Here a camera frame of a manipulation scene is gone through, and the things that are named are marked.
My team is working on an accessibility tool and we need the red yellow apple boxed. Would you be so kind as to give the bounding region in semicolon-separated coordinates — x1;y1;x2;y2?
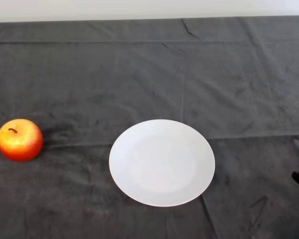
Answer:
0;119;44;162

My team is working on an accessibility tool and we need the white round plate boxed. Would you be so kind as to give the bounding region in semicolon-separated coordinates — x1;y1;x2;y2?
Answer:
108;119;216;208

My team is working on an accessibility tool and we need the dark grey cloth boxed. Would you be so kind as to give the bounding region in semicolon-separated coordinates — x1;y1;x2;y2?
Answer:
0;15;299;239

